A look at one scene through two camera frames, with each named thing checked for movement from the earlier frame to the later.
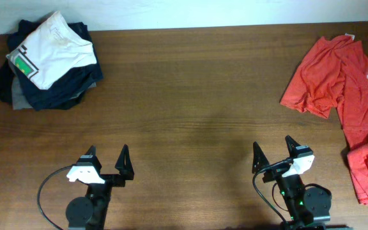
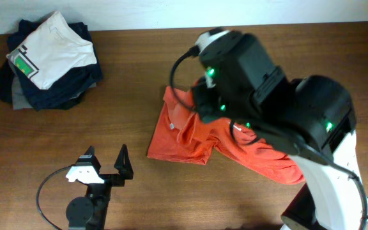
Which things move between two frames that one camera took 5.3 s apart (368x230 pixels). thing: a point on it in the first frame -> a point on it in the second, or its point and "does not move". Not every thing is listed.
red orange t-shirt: x=338 y=73 -> x=182 y=136
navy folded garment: x=64 y=94 does not move
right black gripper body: x=275 y=172 -> x=212 y=107
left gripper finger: x=91 y=151 does not move
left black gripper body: x=110 y=180 does not move
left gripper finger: x=124 y=164 does not move
